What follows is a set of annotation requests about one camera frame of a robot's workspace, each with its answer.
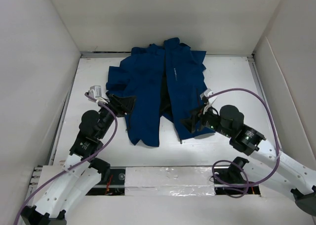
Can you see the silver aluminium rail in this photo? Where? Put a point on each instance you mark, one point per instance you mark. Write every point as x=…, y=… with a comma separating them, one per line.
x=256, y=78

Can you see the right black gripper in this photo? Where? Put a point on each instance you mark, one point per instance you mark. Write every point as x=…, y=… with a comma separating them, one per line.
x=189, y=123

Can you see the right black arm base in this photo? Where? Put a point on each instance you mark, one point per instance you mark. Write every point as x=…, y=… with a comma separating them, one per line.
x=232, y=175

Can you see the blue zip-up jacket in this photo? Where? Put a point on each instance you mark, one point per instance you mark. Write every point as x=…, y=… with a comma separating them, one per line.
x=167, y=81

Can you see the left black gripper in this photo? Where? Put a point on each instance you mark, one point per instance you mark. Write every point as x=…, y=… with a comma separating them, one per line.
x=117, y=104

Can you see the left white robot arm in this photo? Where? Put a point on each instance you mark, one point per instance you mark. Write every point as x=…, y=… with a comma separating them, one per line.
x=82, y=170

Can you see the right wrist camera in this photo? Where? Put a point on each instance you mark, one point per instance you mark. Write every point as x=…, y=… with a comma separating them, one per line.
x=207, y=97

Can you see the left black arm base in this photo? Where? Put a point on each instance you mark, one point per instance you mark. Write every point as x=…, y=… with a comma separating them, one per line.
x=112, y=179

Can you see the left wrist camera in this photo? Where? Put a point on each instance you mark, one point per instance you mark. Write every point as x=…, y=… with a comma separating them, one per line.
x=95, y=92

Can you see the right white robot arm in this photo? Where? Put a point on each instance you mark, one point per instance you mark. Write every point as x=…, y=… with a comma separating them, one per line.
x=289, y=177

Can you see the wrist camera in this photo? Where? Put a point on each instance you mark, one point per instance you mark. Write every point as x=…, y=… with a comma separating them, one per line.
x=95, y=92
x=207, y=97

